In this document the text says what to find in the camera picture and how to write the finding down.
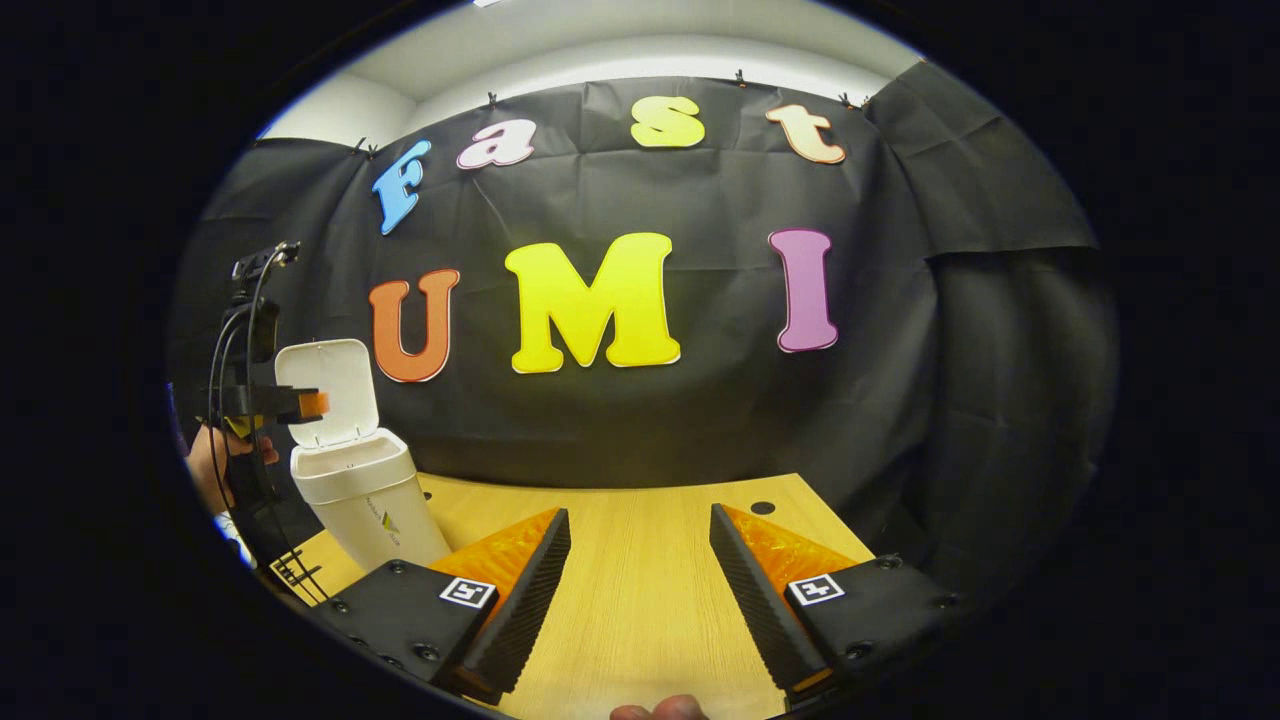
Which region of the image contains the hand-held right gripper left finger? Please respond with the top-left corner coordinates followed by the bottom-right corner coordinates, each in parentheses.
top-left (318, 507), bottom-right (573, 704)

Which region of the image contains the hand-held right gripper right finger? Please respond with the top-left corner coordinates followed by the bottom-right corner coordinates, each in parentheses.
top-left (709, 503), bottom-right (966, 706)

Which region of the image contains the black backdrop cloth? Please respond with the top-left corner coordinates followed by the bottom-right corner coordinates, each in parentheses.
top-left (170, 60), bottom-right (1121, 601)

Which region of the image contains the white desktop garbage bin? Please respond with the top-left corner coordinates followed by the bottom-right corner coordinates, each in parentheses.
top-left (274, 338), bottom-right (453, 573)

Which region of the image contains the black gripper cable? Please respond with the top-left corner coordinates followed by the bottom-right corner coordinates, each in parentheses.
top-left (205, 245), bottom-right (331, 606)

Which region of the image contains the wooden desktop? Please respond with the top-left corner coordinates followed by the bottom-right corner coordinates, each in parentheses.
top-left (265, 472), bottom-right (876, 720)

